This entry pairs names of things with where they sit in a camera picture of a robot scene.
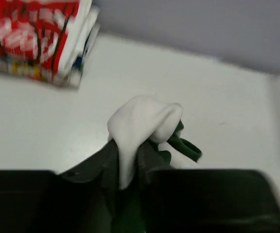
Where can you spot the red white folded t-shirt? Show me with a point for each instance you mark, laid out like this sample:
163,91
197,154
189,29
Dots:
50,34

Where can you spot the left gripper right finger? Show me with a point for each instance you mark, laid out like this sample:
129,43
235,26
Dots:
156,199

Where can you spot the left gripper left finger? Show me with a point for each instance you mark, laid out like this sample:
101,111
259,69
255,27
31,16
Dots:
91,192

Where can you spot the cartoon print folded t-shirt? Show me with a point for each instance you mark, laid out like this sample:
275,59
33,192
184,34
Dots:
37,73

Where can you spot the white green raglan t-shirt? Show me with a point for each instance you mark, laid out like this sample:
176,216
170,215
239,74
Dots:
144,118

